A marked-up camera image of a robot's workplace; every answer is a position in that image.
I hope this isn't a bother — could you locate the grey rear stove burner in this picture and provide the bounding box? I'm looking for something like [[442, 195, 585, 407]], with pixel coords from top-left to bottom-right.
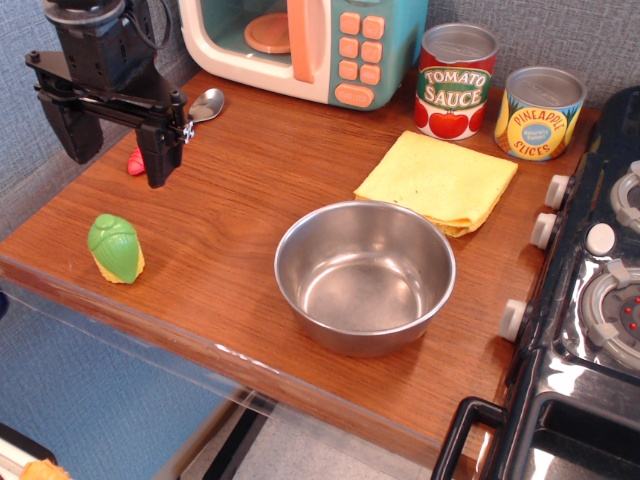
[[610, 160, 640, 234]]

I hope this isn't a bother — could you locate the yellow orange cloth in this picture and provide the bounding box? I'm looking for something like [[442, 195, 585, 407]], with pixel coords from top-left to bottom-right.
[[354, 131, 518, 238]]

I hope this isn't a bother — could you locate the black cable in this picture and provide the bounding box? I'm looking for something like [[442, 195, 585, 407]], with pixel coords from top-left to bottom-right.
[[121, 0, 173, 51]]

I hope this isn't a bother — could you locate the silver metal spoon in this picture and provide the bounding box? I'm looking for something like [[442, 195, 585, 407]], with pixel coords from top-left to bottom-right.
[[189, 88, 225, 123]]

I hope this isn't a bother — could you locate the pineapple slices can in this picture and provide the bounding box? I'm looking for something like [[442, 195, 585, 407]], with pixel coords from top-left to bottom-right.
[[494, 66, 587, 161]]

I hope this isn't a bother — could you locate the orange microwave turntable plate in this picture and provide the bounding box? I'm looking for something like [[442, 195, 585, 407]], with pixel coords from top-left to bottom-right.
[[244, 12, 290, 54]]

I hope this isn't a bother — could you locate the grey stove knob bottom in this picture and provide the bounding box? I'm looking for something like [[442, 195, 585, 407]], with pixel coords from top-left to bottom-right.
[[499, 299, 527, 342]]

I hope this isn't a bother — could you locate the grey stove knob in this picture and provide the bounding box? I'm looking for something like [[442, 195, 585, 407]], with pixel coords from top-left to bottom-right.
[[545, 175, 571, 210], [530, 213, 557, 250], [499, 299, 527, 342]]

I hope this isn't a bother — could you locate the grey stove burner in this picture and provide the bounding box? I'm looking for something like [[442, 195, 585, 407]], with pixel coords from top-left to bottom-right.
[[610, 160, 640, 234], [580, 259, 639, 371]]

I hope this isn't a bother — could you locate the grey front stove burner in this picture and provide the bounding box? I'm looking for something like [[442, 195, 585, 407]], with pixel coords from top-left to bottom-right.
[[580, 259, 639, 371]]

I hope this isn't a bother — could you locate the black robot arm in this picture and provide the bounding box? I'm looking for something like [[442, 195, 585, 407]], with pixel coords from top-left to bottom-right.
[[25, 0, 193, 188]]

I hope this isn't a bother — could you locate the orange fuzzy object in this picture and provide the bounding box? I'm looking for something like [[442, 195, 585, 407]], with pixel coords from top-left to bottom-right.
[[19, 459, 71, 480]]

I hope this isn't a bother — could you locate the white round stove button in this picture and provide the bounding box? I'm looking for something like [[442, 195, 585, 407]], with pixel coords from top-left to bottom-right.
[[585, 223, 616, 256]]

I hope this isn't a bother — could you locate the green yellow toy corn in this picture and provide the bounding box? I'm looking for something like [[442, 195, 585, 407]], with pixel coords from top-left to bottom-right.
[[87, 214, 145, 284]]

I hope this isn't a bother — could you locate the red toy food piece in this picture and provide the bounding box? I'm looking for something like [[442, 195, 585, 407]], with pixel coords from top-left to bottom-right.
[[127, 148, 146, 176]]

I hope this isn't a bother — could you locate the grey stove knob middle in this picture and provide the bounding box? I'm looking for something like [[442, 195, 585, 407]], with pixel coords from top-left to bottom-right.
[[530, 213, 557, 250]]

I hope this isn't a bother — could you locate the tomato sauce can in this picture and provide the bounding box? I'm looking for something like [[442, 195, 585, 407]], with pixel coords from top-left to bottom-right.
[[414, 23, 498, 140]]

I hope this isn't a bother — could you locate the black oven door handle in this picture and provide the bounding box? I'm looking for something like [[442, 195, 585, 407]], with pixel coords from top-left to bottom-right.
[[431, 396, 506, 480]]

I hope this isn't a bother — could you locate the grey stove knob top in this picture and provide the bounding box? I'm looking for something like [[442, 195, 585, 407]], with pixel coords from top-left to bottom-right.
[[545, 175, 571, 210]]

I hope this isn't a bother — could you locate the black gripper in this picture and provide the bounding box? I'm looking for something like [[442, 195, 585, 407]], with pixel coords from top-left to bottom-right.
[[25, 22, 193, 189]]

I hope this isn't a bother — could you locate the toy microwave oven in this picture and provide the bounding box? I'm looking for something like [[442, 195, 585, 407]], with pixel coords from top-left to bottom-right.
[[179, 1, 428, 111]]

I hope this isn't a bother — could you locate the stainless steel pot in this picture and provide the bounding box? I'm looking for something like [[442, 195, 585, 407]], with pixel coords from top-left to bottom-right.
[[274, 200, 457, 357]]

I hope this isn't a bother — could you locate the black toy stove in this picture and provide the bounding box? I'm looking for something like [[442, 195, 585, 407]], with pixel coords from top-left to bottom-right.
[[431, 85, 640, 480]]

